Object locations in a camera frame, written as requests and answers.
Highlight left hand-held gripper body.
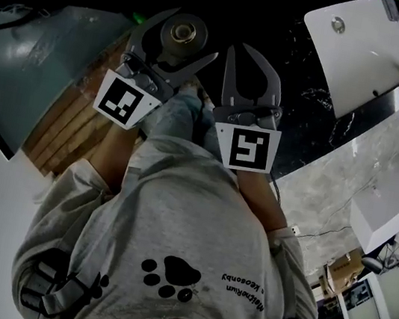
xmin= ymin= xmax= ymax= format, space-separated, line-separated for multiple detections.
xmin=90 ymin=48 xmax=181 ymax=137

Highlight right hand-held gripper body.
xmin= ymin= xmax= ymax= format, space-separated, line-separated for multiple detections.
xmin=203 ymin=96 xmax=287 ymax=177

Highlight round white metal-lidded container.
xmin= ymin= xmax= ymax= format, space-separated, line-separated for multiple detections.
xmin=155 ymin=10 xmax=211 ymax=71

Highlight person's left forearm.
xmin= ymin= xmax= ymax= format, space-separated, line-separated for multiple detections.
xmin=88 ymin=121 xmax=141 ymax=197

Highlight person's right forearm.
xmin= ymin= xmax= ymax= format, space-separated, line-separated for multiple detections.
xmin=227 ymin=167 xmax=296 ymax=238

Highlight black marble sink countertop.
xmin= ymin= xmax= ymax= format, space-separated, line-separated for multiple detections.
xmin=168 ymin=0 xmax=399 ymax=200

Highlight white ceramic sink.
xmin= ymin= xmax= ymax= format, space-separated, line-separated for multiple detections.
xmin=288 ymin=0 xmax=399 ymax=130

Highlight person's blue jeans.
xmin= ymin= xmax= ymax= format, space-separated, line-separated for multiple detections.
xmin=136 ymin=78 xmax=231 ymax=163

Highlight wooden plank platform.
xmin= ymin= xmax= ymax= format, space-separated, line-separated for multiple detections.
xmin=17 ymin=25 xmax=158 ymax=193

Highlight person's grey paw-print shirt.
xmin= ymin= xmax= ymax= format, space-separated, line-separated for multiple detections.
xmin=4 ymin=114 xmax=347 ymax=319

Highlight white appliance with black slots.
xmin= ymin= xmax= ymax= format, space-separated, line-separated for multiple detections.
xmin=342 ymin=158 xmax=399 ymax=261

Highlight small cardboard box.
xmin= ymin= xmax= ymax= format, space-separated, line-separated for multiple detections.
xmin=318 ymin=246 xmax=368 ymax=302

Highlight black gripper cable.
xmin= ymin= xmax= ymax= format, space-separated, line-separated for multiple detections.
xmin=265 ymin=176 xmax=286 ymax=211

